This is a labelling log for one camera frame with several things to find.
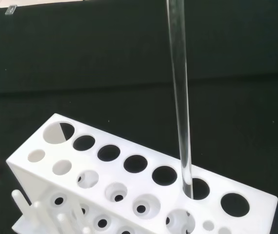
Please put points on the white test tube rack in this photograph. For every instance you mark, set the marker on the white test tube rack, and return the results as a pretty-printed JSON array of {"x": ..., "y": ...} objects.
[{"x": 139, "y": 185}]

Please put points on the black bench cloth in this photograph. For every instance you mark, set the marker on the black bench cloth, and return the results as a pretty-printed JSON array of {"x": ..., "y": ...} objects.
[{"x": 139, "y": 61}]

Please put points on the clear plastic cloth clip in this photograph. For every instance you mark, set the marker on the clear plastic cloth clip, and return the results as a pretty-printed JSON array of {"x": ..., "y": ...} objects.
[{"x": 10, "y": 10}]

